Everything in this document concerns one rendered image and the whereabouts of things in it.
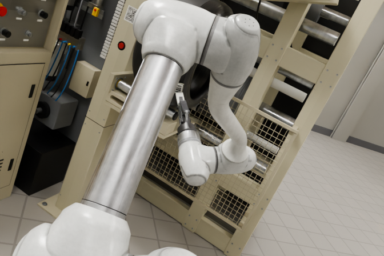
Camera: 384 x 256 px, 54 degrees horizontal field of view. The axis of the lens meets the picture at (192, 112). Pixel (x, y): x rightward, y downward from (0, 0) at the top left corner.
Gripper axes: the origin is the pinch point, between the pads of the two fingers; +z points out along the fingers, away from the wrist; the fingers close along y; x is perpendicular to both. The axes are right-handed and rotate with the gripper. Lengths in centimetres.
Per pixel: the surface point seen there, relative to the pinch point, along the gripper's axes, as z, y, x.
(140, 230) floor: -5, 111, -13
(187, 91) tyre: 7.1, 2.6, 4.5
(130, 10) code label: 51, -10, -18
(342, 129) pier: 252, 340, 359
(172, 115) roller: 4.1, 14.6, -1.5
